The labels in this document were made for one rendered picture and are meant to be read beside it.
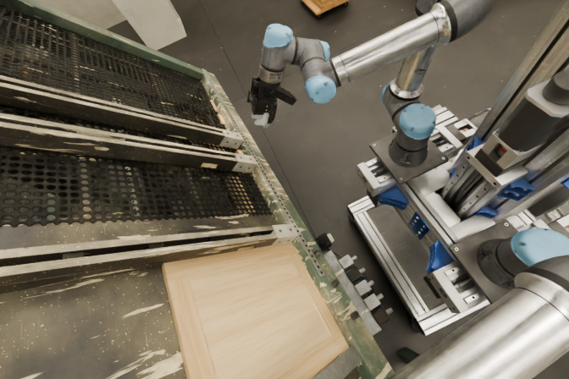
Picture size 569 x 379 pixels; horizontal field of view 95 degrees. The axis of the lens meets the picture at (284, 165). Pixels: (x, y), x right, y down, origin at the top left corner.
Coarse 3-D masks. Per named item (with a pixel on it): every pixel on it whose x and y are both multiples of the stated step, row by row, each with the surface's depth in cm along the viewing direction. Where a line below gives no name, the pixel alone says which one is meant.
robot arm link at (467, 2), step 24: (456, 0) 58; (480, 0) 57; (408, 24) 62; (432, 24) 60; (456, 24) 58; (360, 48) 65; (384, 48) 63; (408, 48) 62; (312, 72) 68; (336, 72) 66; (360, 72) 66; (312, 96) 68
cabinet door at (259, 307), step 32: (224, 256) 90; (256, 256) 98; (288, 256) 109; (192, 288) 75; (224, 288) 81; (256, 288) 88; (288, 288) 96; (192, 320) 69; (224, 320) 74; (256, 320) 80; (288, 320) 87; (320, 320) 95; (192, 352) 64; (224, 352) 68; (256, 352) 73; (288, 352) 79; (320, 352) 85
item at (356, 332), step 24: (216, 96) 174; (240, 120) 170; (240, 144) 150; (264, 168) 143; (264, 192) 132; (312, 240) 121; (312, 264) 109; (336, 288) 107; (336, 312) 98; (360, 336) 96; (384, 360) 95
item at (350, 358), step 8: (344, 352) 89; (352, 352) 90; (336, 360) 84; (344, 360) 86; (352, 360) 87; (360, 360) 89; (328, 368) 80; (336, 368) 82; (344, 368) 83; (352, 368) 85; (320, 376) 77; (328, 376) 78; (336, 376) 80; (344, 376) 81
